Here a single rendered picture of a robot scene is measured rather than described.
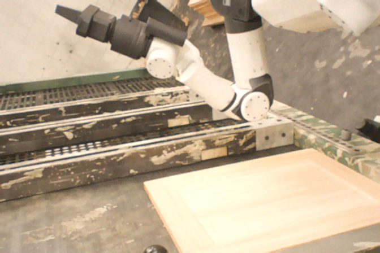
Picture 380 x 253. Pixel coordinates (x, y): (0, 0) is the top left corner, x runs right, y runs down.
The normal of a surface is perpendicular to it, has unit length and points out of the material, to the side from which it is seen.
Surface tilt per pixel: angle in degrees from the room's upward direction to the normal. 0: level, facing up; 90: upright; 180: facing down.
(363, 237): 54
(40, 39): 90
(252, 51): 90
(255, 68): 90
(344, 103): 0
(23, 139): 90
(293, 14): 68
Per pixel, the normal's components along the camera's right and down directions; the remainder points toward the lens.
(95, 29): 0.02, 0.44
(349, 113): -0.80, -0.43
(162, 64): -0.14, 0.73
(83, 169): 0.32, 0.28
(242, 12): -0.62, 0.44
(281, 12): -0.66, 0.68
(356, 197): -0.07, -0.95
